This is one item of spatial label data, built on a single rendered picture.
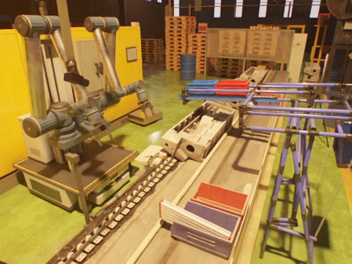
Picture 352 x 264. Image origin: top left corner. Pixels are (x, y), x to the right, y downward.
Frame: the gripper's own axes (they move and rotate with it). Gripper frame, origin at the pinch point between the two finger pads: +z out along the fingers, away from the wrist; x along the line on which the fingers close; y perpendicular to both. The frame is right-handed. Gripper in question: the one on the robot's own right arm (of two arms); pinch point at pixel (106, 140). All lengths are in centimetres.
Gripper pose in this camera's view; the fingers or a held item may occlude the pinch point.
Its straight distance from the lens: 211.2
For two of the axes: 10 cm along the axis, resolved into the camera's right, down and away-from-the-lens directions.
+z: 3.9, 8.9, 2.4
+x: -4.4, 4.1, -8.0
